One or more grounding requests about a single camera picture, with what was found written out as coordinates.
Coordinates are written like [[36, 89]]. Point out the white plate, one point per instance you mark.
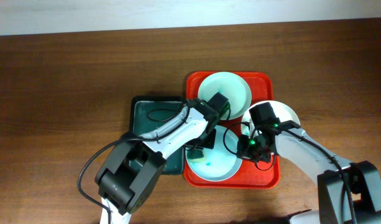
[[281, 110]]

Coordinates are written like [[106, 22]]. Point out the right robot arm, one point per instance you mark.
[[348, 192]]

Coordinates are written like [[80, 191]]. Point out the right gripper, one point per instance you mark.
[[244, 153]]

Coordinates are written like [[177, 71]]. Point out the dark green water tray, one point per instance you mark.
[[149, 113]]

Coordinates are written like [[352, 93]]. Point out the red plastic tray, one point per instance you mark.
[[249, 176]]

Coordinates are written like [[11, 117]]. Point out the green yellow sponge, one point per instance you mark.
[[196, 155]]

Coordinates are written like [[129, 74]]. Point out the mint green plate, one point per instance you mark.
[[232, 86]]

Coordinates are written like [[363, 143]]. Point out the light blue plate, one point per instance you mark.
[[220, 164]]

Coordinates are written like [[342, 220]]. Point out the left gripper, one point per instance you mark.
[[210, 145]]

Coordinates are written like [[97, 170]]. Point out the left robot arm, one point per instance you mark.
[[132, 169]]

